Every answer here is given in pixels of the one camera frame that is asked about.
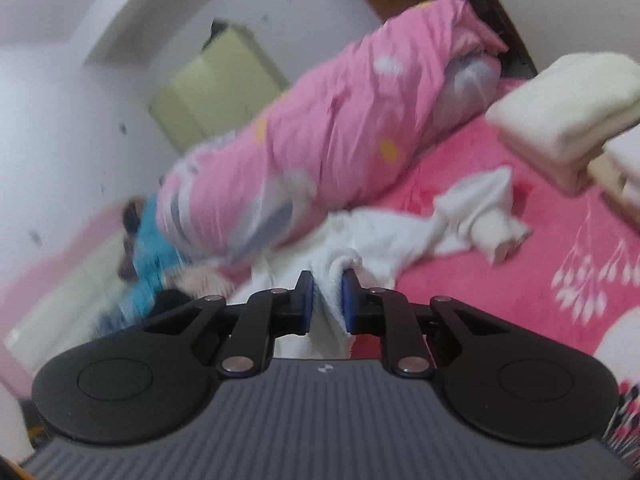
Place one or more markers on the pink floral quilt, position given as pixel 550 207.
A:
pixel 325 125

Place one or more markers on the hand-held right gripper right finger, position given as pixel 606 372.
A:
pixel 348 306

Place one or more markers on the cream folded garment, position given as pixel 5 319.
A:
pixel 560 110

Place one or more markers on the dark maroon cloth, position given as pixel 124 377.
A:
pixel 131 220

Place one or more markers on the white folded garment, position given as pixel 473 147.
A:
pixel 625 170

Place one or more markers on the pink white bed headboard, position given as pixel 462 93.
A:
pixel 60 285

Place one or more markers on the pink flower print blanket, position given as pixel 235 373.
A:
pixel 500 300

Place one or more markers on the teal cloth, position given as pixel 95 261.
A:
pixel 150 245

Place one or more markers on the black cloth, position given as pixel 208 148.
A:
pixel 172 300

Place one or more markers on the white sweatshirt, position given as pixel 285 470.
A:
pixel 380 235

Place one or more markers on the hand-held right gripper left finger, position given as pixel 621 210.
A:
pixel 306 306

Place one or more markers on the pale yellow wardrobe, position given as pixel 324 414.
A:
pixel 215 85

